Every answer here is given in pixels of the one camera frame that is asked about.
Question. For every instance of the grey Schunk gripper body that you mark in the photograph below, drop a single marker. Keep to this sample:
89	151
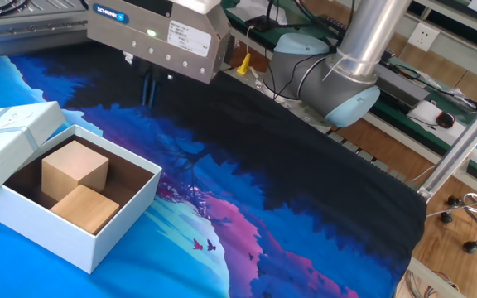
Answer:
160	33

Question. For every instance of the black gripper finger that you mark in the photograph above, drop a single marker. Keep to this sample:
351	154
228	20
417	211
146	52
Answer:
154	89
144	83

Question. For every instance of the tall light wooden cube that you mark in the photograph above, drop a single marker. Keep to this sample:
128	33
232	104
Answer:
73	169

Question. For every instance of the tan wooden block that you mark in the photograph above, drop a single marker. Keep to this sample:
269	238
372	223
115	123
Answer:
85	209

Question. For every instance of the silver grey UR5 robot arm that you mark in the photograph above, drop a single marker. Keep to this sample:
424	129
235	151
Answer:
358	37

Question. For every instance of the small black electronic box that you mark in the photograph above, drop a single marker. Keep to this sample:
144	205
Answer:
261	23

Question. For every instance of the pale blue ribboned box lid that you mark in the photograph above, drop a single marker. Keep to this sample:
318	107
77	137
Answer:
6	145

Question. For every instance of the pale blue gift box base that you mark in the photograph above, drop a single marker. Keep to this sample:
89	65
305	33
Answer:
73	244

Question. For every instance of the grey metal box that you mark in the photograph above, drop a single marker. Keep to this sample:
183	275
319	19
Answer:
400	85

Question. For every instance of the white paper sheet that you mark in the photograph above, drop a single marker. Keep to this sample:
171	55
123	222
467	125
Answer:
255	8

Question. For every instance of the grey metal profile bench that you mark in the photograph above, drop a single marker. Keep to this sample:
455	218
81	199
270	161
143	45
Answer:
35	29

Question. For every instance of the blue landscape print tablecloth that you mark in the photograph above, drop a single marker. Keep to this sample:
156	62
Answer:
263	165

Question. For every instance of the green top workbench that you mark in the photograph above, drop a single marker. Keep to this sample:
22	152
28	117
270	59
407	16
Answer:
408	113

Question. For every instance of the white mouse pad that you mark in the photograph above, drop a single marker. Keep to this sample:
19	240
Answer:
422	113

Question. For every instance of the black computer mouse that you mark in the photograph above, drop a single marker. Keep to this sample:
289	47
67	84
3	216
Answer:
445	120

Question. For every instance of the white wall socket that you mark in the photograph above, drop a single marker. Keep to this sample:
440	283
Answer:
423	37

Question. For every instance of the aluminium frame post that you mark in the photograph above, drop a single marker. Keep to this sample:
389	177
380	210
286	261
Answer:
462	145

